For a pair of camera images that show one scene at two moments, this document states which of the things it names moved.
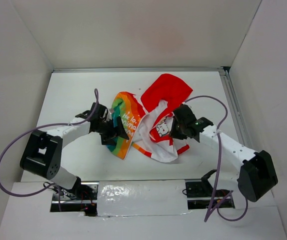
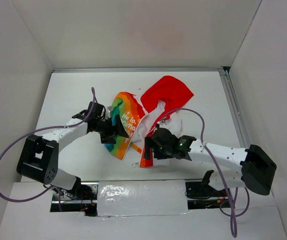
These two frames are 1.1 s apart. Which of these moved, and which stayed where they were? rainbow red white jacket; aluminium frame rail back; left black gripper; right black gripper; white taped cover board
Moved: right black gripper; rainbow red white jacket
Stayed: aluminium frame rail back; white taped cover board; left black gripper
